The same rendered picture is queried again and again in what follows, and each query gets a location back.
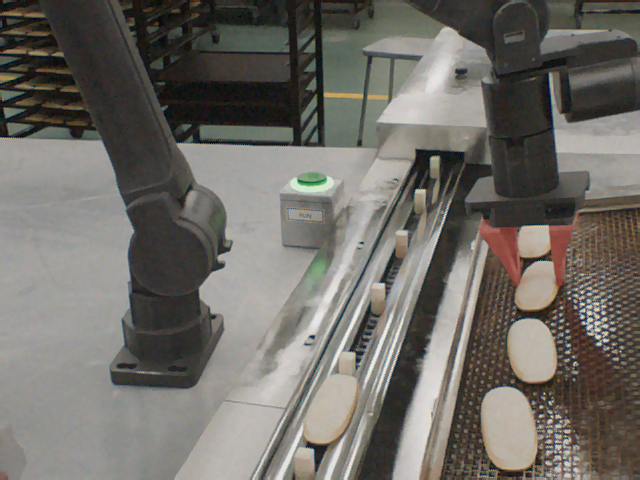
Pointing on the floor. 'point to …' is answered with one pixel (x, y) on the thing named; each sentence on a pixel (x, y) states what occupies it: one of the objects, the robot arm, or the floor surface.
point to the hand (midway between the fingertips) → (537, 275)
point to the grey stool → (400, 47)
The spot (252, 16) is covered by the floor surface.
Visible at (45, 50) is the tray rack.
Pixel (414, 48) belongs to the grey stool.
